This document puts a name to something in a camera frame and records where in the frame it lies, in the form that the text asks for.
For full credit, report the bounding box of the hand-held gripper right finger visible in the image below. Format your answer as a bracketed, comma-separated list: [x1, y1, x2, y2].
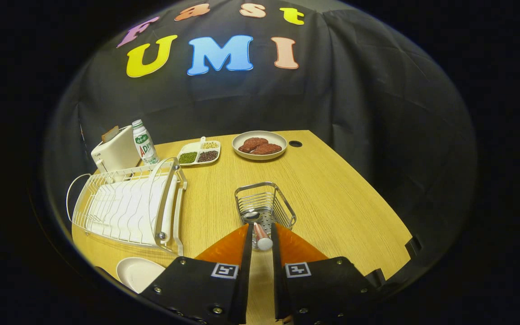
[271, 223, 378, 325]

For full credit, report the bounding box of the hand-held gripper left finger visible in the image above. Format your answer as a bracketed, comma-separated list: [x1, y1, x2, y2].
[140, 223, 254, 325]

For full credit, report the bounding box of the spoon with red checked handle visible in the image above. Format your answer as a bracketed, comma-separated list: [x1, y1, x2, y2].
[242, 210, 274, 251]

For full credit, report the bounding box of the metal wire basket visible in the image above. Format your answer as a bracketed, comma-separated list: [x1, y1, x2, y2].
[235, 182, 297, 250]

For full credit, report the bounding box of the white wire dish rack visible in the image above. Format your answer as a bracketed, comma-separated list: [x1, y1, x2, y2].
[66, 157, 188, 256]

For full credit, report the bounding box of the white divided dish with beans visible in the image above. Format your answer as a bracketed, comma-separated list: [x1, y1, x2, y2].
[177, 136, 221, 167]

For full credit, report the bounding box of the beige plate with meat patties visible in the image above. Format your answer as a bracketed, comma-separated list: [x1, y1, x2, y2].
[232, 130, 288, 161]

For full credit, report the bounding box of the red meat patty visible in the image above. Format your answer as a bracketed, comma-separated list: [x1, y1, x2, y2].
[250, 143, 283, 155]
[238, 137, 269, 153]

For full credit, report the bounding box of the white ribbed drain tray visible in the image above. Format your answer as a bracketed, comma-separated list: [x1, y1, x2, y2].
[89, 174, 170, 246]

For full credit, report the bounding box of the white bottle with green label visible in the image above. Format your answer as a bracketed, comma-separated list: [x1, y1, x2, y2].
[132, 119, 159, 165]

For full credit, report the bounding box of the white toaster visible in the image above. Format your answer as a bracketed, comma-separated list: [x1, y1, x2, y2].
[91, 125, 141, 174]

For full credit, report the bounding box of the black backdrop cloth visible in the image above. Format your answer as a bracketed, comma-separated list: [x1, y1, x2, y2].
[46, 0, 477, 289]

